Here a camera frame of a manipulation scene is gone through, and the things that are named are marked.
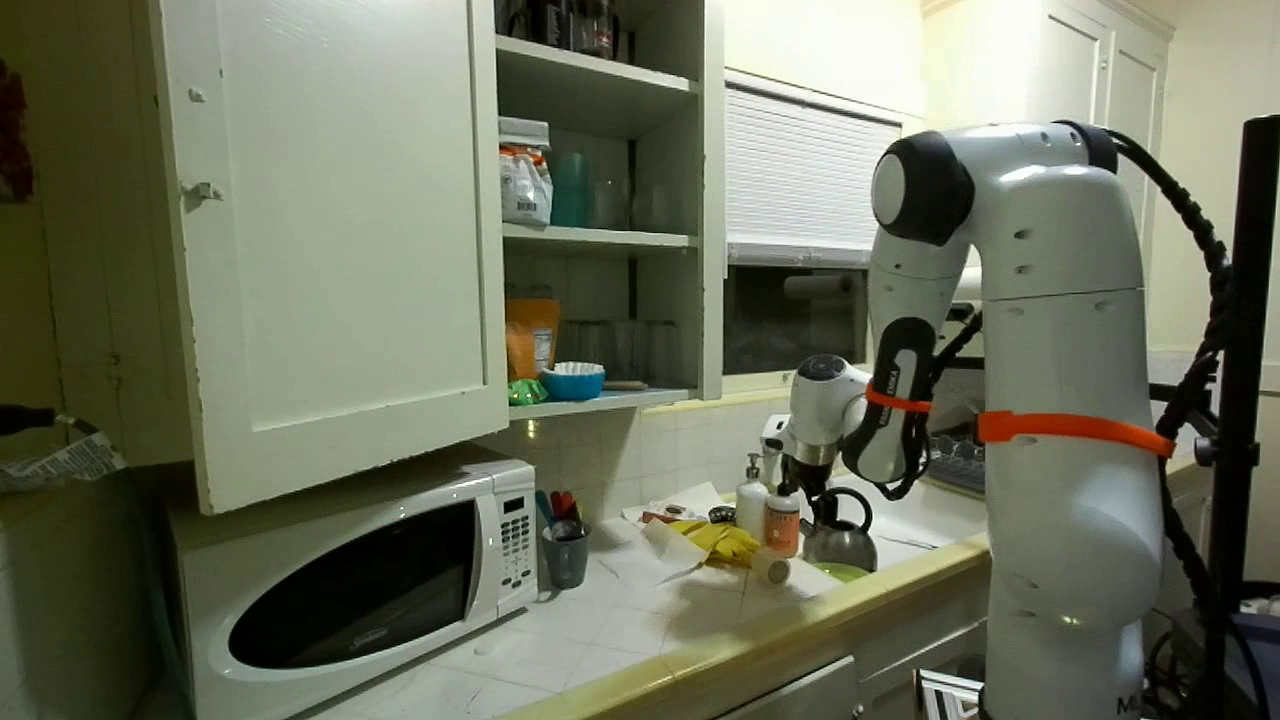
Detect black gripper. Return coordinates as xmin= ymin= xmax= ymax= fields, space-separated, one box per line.
xmin=779 ymin=452 xmax=841 ymax=513

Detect white counter base cabinet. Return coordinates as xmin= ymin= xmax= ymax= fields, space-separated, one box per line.
xmin=704 ymin=582 xmax=992 ymax=720

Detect white cabinet door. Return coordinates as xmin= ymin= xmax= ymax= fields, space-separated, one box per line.
xmin=146 ymin=0 xmax=511 ymax=518

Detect orange label soap bottle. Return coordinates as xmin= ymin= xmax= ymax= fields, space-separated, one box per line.
xmin=759 ymin=480 xmax=807 ymax=558

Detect white soap dispenser bottle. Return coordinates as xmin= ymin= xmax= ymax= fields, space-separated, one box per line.
xmin=734 ymin=448 xmax=777 ymax=542

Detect yellow rubber gloves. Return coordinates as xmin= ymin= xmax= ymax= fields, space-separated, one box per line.
xmin=664 ymin=514 xmax=768 ymax=574

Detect clear tumblers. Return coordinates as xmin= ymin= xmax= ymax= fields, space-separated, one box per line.
xmin=555 ymin=314 xmax=675 ymax=392

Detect blue bowl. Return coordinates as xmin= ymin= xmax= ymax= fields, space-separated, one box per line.
xmin=538 ymin=356 xmax=612 ymax=404

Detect grey utensil holder cup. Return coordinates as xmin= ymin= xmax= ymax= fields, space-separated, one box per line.
xmin=536 ymin=488 xmax=597 ymax=590

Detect striped dish towel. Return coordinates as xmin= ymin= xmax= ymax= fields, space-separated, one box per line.
xmin=915 ymin=662 xmax=992 ymax=720

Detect white window blind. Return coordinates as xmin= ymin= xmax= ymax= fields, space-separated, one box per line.
xmin=721 ymin=79 xmax=910 ymax=272

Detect orange food package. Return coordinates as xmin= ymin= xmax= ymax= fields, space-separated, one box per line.
xmin=504 ymin=291 xmax=568 ymax=383

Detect white storage bin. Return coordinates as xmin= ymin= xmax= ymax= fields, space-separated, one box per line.
xmin=489 ymin=0 xmax=732 ymax=427

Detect clear drinking glasses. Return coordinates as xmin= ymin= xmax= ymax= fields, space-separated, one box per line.
xmin=586 ymin=132 xmax=675 ymax=231

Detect teal plastic container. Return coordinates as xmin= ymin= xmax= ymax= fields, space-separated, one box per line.
xmin=553 ymin=145 xmax=600 ymax=228

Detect black vertical pole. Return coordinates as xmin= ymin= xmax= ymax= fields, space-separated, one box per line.
xmin=1204 ymin=112 xmax=1280 ymax=720

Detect white microwave oven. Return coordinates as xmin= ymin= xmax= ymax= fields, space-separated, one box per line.
xmin=162 ymin=452 xmax=545 ymax=720

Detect blue bin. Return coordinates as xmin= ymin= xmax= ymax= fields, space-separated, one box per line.
xmin=1231 ymin=594 xmax=1280 ymax=720

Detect dark glass jars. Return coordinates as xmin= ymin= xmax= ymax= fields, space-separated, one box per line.
xmin=495 ymin=0 xmax=632 ymax=63

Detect crumpled aluminium foil tray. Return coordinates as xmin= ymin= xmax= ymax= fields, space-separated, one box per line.
xmin=0 ymin=404 xmax=131 ymax=498

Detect grey kettle black handle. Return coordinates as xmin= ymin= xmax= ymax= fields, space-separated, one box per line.
xmin=800 ymin=484 xmax=883 ymax=574

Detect orange velcro strap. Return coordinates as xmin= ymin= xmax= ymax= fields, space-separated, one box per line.
xmin=858 ymin=383 xmax=937 ymax=418
xmin=971 ymin=409 xmax=1181 ymax=464

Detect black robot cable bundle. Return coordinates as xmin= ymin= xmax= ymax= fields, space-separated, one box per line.
xmin=1061 ymin=114 xmax=1236 ymax=720

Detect closed white wall cabinet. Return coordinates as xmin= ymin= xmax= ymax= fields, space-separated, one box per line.
xmin=1025 ymin=0 xmax=1176 ymax=231

